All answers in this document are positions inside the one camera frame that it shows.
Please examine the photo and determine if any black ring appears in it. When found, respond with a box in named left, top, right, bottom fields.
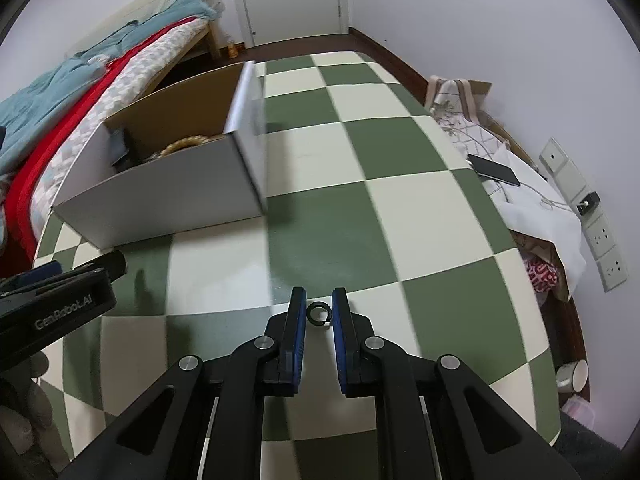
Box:
left=307, top=302, right=333, bottom=327

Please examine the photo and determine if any black smartphone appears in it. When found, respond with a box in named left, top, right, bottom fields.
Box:
left=467, top=154, right=521, bottom=188

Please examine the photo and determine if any white red plastic bag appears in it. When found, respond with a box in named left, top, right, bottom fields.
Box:
left=522, top=255, right=558, bottom=293

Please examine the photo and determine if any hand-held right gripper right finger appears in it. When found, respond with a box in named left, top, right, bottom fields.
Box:
left=331, top=287, right=581, bottom=480

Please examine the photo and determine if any green white checkered tablecloth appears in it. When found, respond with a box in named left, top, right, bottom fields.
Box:
left=32, top=50, right=563, bottom=480

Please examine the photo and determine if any white mug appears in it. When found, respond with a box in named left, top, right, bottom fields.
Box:
left=555, top=360, right=591, bottom=393

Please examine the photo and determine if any grid pattern tote bag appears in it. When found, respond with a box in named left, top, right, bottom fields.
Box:
left=425, top=76, right=511, bottom=161

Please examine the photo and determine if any grey white checkered bed sheet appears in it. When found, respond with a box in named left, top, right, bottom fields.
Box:
left=27, top=22, right=211, bottom=221

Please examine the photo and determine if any person's left hand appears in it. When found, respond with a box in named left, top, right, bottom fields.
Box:
left=0, top=351, right=67, bottom=480

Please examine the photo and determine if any black smart band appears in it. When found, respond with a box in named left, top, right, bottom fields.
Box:
left=109, top=129, right=143, bottom=171

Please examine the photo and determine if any white cardboard box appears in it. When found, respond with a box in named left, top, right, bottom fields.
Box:
left=51, top=61, right=268, bottom=249

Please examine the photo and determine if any white wall socket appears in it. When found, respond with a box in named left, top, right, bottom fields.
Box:
left=597, top=250, right=628, bottom=292
left=575, top=190, right=605, bottom=227
left=585, top=215, right=618, bottom=261

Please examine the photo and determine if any white cloth bag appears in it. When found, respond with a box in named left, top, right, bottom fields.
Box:
left=482, top=147, right=586, bottom=301

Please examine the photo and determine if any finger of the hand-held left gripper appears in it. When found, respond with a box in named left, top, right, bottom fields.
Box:
left=75, top=250, right=128, bottom=282
left=0, top=260, right=63, bottom=294

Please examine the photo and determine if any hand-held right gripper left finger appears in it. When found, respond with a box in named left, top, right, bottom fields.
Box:
left=60, top=286, right=307, bottom=480

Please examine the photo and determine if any clear plastic container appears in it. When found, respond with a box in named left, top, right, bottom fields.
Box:
left=560, top=395, right=598, bottom=428

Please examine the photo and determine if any brown cardboard box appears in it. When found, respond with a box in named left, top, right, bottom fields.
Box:
left=465, top=79, right=538, bottom=171

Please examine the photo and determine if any white charging cable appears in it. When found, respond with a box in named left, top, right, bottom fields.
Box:
left=517, top=180, right=583, bottom=212

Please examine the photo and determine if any wooden bead bracelet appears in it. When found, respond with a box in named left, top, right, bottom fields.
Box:
left=150, top=133, right=228, bottom=161

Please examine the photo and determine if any black charger plug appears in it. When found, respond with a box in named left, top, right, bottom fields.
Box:
left=575, top=191, right=601, bottom=216

